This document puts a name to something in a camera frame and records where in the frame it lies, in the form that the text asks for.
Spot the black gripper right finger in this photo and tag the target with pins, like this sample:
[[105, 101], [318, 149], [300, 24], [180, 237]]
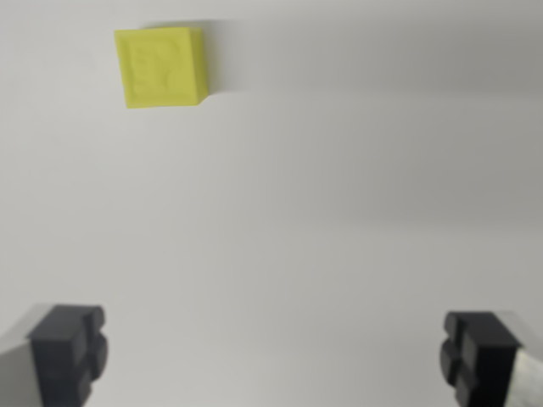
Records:
[[479, 360]]

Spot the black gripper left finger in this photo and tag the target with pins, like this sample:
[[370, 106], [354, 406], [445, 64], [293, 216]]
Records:
[[59, 356]]

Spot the yellow embossed cube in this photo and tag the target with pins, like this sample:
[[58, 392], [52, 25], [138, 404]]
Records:
[[159, 68]]

